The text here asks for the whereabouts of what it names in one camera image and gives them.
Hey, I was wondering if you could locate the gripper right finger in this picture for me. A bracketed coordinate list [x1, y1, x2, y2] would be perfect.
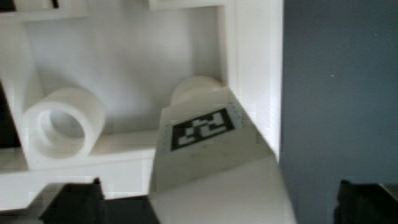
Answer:
[334, 180, 398, 224]

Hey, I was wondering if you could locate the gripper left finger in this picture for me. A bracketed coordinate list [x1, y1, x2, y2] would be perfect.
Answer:
[39, 179, 159, 224]

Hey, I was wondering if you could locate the white chair leg with tag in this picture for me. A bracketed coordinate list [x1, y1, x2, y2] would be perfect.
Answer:
[149, 76, 296, 224]

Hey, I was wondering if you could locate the white chair seat part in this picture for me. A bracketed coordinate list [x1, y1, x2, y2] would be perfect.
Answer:
[0, 0, 232, 213]

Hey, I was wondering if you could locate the white right fence bar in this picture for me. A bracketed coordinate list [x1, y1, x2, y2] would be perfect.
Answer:
[234, 0, 284, 155]

